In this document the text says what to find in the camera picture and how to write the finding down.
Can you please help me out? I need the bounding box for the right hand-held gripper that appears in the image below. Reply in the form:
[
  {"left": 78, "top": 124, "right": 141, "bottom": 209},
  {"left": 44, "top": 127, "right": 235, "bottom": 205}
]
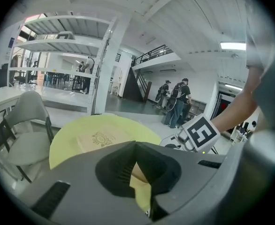
[{"left": 160, "top": 114, "right": 221, "bottom": 153}]

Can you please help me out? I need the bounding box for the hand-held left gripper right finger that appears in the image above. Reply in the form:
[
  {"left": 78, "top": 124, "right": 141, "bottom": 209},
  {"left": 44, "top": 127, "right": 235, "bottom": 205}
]
[{"left": 136, "top": 141, "right": 227, "bottom": 223}]

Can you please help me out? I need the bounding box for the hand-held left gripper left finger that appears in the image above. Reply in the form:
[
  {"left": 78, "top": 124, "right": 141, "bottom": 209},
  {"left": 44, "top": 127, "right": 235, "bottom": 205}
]
[{"left": 20, "top": 141, "right": 150, "bottom": 225}]

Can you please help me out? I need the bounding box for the person's right forearm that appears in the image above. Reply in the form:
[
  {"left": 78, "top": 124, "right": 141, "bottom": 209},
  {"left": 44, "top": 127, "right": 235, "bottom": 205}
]
[{"left": 209, "top": 85, "right": 261, "bottom": 135}]

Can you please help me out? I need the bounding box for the grey cubby shelf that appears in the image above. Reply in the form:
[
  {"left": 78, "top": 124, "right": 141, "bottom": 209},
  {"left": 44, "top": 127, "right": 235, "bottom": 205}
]
[{"left": 190, "top": 98, "right": 207, "bottom": 117}]

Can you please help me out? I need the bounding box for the yellow round table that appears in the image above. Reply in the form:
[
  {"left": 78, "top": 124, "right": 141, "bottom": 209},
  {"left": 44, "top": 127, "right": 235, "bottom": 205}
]
[{"left": 48, "top": 114, "right": 162, "bottom": 217}]

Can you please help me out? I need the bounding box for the beige box with gold print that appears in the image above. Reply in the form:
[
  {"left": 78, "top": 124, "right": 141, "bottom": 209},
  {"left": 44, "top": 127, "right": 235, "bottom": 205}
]
[{"left": 76, "top": 122, "right": 135, "bottom": 155}]

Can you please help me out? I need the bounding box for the white office desk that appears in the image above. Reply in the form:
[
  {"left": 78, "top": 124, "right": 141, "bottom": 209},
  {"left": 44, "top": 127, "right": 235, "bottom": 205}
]
[{"left": 230, "top": 122, "right": 249, "bottom": 145}]

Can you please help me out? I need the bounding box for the black double door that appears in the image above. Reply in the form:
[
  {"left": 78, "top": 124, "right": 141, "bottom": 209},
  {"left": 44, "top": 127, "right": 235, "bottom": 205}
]
[{"left": 214, "top": 90, "right": 237, "bottom": 126}]

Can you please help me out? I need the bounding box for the dark staircase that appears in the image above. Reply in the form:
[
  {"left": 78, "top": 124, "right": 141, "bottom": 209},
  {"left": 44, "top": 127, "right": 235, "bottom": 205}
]
[{"left": 122, "top": 67, "right": 152, "bottom": 103}]

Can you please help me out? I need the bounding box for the long ceiling light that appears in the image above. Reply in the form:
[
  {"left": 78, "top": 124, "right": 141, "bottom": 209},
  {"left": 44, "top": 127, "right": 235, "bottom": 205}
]
[
  {"left": 220, "top": 42, "right": 247, "bottom": 52},
  {"left": 224, "top": 83, "right": 244, "bottom": 90}
]

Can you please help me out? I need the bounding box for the white ornate side table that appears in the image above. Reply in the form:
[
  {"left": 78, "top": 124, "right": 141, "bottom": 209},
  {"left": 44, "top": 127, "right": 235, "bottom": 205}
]
[{"left": 110, "top": 77, "right": 122, "bottom": 96}]

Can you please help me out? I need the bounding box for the black mezzanine railing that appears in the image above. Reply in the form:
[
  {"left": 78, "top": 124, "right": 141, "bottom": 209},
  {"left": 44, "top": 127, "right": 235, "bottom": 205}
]
[{"left": 132, "top": 45, "right": 176, "bottom": 65}]

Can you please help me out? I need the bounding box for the row of black chairs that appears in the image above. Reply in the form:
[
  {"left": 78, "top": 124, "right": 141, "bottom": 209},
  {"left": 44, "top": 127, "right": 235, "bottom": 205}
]
[{"left": 43, "top": 71, "right": 83, "bottom": 89}]

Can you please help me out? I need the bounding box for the person's printed t-shirt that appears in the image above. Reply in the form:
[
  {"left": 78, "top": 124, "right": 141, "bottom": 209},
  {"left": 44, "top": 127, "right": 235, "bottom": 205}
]
[{"left": 244, "top": 0, "right": 275, "bottom": 135}]

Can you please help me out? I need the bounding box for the white metal shelf rack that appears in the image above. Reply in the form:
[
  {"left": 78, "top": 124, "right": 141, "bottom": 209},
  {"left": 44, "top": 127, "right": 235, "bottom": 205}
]
[{"left": 7, "top": 15, "right": 117, "bottom": 114}]

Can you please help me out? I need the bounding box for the grey chair with black frame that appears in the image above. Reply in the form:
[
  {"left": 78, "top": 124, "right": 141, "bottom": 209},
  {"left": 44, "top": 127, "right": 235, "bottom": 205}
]
[{"left": 0, "top": 90, "right": 55, "bottom": 184}]

